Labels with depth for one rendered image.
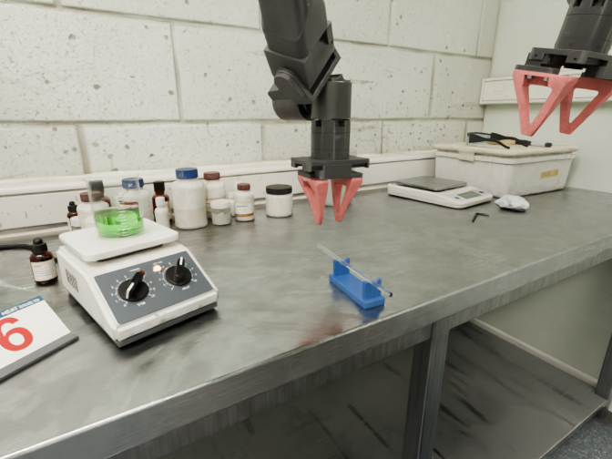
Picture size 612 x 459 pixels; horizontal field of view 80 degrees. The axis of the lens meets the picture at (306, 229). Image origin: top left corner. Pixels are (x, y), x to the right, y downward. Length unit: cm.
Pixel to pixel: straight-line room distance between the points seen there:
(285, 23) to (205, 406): 40
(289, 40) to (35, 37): 64
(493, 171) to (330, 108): 81
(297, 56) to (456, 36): 117
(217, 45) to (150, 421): 86
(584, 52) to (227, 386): 52
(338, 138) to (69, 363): 41
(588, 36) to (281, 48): 35
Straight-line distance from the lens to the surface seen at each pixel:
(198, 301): 48
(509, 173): 123
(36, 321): 52
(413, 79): 142
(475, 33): 167
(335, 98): 52
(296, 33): 44
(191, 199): 83
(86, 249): 51
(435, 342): 65
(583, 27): 57
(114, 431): 39
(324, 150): 52
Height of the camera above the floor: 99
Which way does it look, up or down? 18 degrees down
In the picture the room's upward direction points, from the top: straight up
